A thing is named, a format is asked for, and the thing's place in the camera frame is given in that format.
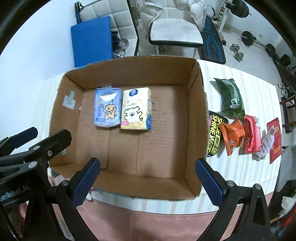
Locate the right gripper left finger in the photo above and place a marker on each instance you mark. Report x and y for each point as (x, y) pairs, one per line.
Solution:
(70, 194)

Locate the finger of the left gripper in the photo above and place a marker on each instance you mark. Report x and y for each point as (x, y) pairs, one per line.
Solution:
(44, 151)
(8, 144)

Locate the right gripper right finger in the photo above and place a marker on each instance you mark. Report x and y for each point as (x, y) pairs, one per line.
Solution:
(253, 222)

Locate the red packet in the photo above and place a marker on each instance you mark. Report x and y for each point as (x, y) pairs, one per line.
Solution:
(276, 149)

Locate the red tissue pack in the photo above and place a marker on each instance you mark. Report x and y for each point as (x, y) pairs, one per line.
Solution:
(252, 138)

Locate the pink socks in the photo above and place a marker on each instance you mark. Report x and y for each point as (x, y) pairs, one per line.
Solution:
(266, 144)

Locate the orange snack bag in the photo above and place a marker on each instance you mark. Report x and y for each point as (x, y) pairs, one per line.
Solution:
(233, 135)

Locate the black shoe shine wipes pack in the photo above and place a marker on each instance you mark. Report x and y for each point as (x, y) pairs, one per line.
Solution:
(214, 122)

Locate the green snack bag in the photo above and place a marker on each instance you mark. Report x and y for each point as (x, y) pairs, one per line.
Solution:
(231, 97)

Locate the blue tissue pack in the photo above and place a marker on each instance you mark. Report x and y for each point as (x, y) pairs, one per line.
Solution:
(107, 107)

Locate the yellow tissue pack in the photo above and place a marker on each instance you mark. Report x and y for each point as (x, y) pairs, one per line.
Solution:
(136, 111)

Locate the open cardboard box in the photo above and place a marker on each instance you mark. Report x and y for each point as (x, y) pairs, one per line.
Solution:
(157, 164)

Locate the blue foam mat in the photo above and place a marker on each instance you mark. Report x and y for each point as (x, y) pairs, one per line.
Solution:
(92, 41)

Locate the chrome dumbbell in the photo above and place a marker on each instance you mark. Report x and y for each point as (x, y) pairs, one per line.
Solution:
(235, 48)

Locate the black weight bench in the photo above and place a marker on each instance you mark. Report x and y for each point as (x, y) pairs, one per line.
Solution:
(212, 49)

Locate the white cushioned chair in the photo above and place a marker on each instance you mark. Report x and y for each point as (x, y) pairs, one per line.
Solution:
(174, 32)

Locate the black barbell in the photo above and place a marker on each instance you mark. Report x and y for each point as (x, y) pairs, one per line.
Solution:
(248, 40)

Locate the white puffer jacket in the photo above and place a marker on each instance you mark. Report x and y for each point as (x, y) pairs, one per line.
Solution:
(193, 11)

